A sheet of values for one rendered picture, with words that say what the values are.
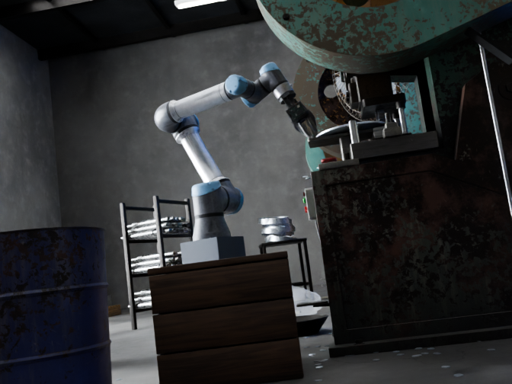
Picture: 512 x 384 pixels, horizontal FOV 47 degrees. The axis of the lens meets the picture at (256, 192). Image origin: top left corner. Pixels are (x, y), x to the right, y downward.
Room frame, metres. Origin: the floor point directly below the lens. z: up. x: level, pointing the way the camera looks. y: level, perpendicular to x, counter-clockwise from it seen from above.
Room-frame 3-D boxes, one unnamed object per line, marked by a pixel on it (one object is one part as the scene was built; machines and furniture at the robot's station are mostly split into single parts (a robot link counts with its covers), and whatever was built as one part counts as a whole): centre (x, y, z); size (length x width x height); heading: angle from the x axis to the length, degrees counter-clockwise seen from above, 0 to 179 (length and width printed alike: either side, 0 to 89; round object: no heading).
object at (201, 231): (2.30, 0.19, 0.50); 0.15 x 0.15 x 0.10
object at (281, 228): (5.32, -0.17, 0.40); 0.45 x 0.40 x 0.79; 5
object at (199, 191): (2.31, 0.19, 0.62); 0.13 x 0.12 x 0.14; 152
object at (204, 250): (2.30, 0.19, 0.23); 0.18 x 0.18 x 0.45; 58
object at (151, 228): (4.52, 0.80, 0.47); 0.46 x 0.43 x 0.95; 63
